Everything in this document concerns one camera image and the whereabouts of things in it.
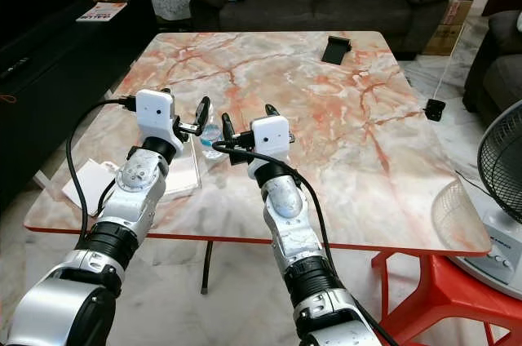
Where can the brown cardboard box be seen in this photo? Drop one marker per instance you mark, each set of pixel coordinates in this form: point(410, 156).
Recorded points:
point(449, 28)

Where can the black remote control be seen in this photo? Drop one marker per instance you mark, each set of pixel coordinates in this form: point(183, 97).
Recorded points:
point(20, 67)

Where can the black phone stand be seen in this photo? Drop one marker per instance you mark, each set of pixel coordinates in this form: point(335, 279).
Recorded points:
point(336, 50)

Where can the clear plastic tray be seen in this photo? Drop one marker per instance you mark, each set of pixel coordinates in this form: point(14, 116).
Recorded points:
point(186, 179)

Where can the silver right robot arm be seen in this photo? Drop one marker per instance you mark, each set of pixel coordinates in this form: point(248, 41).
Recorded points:
point(285, 199)

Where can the red white booklet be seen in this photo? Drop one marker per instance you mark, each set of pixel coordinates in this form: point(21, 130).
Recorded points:
point(101, 11)

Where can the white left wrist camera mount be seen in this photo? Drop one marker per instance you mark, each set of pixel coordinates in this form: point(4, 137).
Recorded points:
point(153, 113)

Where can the white standing fan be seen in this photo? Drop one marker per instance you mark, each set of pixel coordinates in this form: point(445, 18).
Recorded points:
point(497, 199)

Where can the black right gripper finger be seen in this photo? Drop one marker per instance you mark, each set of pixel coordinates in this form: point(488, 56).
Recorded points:
point(227, 129)
point(272, 111)

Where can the small black power adapter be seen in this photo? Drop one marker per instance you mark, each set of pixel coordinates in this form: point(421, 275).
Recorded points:
point(435, 109)

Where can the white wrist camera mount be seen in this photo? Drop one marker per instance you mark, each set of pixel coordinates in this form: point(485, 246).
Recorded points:
point(271, 135)
point(153, 113)

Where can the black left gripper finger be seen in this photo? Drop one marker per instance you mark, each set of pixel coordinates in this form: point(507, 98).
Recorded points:
point(203, 113)

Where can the clear plastic bottle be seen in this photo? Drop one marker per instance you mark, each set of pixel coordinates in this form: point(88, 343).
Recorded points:
point(210, 135)

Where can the dark grey armchair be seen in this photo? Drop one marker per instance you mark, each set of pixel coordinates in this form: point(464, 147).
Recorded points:
point(497, 60)

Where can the red plastic stool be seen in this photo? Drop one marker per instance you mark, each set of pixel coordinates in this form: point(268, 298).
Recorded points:
point(449, 297)

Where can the black TV cabinet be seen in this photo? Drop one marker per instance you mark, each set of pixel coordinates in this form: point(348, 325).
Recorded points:
point(65, 68)

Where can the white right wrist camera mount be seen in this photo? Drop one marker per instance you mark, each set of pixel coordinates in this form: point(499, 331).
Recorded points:
point(271, 135)

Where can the marble-top table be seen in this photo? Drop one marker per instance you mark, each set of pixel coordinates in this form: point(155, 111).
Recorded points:
point(359, 134)

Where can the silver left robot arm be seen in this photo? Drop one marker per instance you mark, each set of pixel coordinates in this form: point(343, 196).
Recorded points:
point(139, 179)

